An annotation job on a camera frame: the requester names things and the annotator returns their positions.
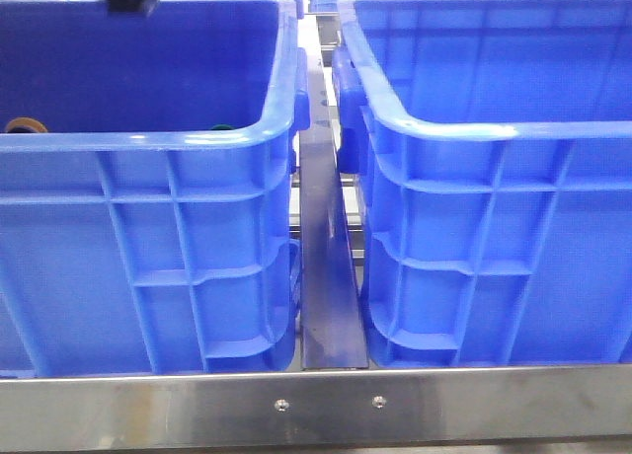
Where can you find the yellow push button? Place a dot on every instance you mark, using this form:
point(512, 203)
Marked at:
point(24, 124)

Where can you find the blue plastic bin left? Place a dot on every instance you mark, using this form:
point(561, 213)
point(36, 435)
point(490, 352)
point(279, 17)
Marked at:
point(134, 240)

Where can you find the blue plastic bin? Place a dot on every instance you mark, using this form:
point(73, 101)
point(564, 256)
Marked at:
point(134, 240)
point(493, 140)

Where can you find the steel divider bar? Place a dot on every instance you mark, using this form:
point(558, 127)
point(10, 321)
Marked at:
point(332, 334)

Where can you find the blue plastic bin right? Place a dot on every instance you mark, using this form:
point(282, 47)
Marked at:
point(493, 140)

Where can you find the steel front rail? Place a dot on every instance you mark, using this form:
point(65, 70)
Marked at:
point(350, 408)

